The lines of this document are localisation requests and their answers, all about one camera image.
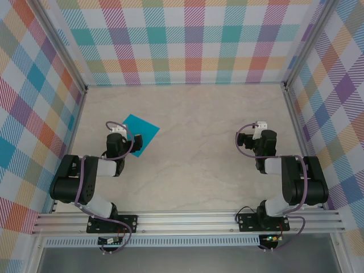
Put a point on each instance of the blue square paper sheet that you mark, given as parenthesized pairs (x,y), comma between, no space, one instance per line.
(145,128)

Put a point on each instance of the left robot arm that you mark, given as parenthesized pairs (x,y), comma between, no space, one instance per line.
(71,182)

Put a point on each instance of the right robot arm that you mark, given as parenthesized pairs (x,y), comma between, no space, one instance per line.
(310,185)

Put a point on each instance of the grey metal panel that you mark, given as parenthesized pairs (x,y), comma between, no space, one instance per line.
(185,261)

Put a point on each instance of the aluminium table side rail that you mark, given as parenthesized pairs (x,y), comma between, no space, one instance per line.
(298,128)
(71,148)

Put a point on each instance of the long aluminium base rail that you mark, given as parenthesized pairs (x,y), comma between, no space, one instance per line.
(185,223)

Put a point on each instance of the aluminium frame post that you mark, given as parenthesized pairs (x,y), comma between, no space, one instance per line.
(59,47)
(310,42)

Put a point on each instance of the aluminium frame leg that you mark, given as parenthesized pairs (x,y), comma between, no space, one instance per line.
(34,256)
(338,254)

